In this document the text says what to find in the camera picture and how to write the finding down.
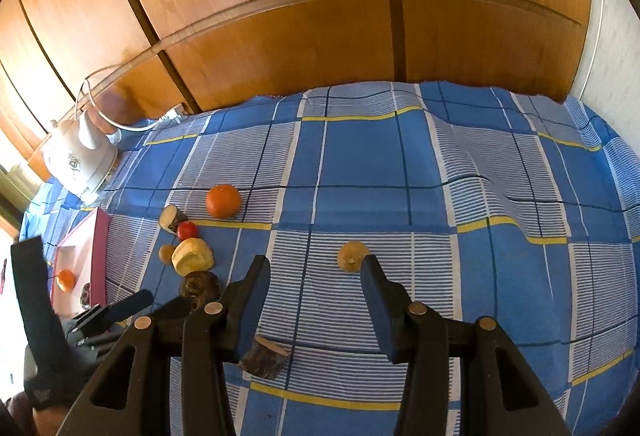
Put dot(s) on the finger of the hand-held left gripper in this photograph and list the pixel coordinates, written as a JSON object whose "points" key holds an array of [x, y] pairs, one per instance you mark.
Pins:
{"points": [[132, 305]]}

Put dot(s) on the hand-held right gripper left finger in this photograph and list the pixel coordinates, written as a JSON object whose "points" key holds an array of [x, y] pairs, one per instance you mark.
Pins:
{"points": [[254, 298]]}

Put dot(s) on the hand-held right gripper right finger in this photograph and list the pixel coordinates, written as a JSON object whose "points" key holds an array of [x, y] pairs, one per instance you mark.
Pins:
{"points": [[376, 311]]}

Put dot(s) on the tan onion-shaped fruit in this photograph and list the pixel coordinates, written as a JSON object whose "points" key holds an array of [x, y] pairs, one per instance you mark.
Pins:
{"points": [[351, 257]]}

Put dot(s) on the dark brown cut piece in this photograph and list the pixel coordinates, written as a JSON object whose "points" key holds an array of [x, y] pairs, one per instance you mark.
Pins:
{"points": [[265, 358]]}

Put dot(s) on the small tan round fruit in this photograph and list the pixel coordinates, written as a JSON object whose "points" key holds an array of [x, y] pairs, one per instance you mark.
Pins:
{"points": [[166, 254]]}

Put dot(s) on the large yellow cut fruit piece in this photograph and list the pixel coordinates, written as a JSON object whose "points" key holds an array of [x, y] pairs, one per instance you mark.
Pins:
{"points": [[192, 257]]}

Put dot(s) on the pink shallow box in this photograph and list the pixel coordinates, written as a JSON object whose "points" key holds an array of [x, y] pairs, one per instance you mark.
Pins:
{"points": [[75, 236]]}

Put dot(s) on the small red tomato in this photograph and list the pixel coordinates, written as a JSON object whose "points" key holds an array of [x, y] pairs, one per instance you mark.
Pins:
{"points": [[188, 231]]}

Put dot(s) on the person's left forearm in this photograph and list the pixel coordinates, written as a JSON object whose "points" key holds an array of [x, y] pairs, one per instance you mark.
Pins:
{"points": [[17, 413]]}

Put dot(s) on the small dark fruit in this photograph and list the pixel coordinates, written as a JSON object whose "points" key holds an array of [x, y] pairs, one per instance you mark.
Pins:
{"points": [[86, 294]]}

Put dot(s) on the dark brown lumpy fruit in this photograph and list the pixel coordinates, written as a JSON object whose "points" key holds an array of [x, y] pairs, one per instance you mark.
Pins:
{"points": [[199, 288]]}

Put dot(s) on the small orange tangerine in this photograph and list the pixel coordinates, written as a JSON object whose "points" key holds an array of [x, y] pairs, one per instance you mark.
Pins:
{"points": [[65, 280]]}

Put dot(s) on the cut tan dark-skinned fruit piece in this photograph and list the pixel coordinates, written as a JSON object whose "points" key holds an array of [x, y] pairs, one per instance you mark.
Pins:
{"points": [[171, 217]]}

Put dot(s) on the large orange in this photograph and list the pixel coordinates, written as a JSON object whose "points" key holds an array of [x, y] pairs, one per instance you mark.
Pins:
{"points": [[223, 201]]}

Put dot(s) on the white electric kettle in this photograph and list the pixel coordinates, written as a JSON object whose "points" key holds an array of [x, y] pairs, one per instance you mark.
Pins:
{"points": [[80, 160]]}

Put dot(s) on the blue plaid blanket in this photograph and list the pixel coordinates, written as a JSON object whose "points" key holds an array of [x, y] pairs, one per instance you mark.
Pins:
{"points": [[360, 155]]}

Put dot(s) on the white power plug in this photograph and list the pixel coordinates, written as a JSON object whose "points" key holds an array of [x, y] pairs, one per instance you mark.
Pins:
{"points": [[172, 113]]}

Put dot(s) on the wooden wardrobe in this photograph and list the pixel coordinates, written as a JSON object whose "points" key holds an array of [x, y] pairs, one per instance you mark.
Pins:
{"points": [[300, 25]]}

